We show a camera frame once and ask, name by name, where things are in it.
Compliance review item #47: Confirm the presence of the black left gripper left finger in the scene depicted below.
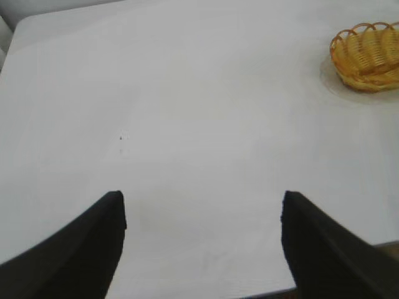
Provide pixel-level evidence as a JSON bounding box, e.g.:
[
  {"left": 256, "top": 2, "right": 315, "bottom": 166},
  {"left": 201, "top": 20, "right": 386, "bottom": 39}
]
[{"left": 0, "top": 189, "right": 127, "bottom": 299}]

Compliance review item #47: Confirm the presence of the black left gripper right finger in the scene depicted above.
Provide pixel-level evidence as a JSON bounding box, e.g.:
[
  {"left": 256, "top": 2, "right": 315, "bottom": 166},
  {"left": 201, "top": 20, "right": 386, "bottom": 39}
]
[{"left": 280, "top": 190, "right": 399, "bottom": 299}]

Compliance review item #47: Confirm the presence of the yellow orange woven basket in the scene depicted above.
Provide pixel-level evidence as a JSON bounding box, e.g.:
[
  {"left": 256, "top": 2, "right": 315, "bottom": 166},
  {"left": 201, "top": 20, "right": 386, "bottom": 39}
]
[{"left": 329, "top": 21, "right": 399, "bottom": 93}]

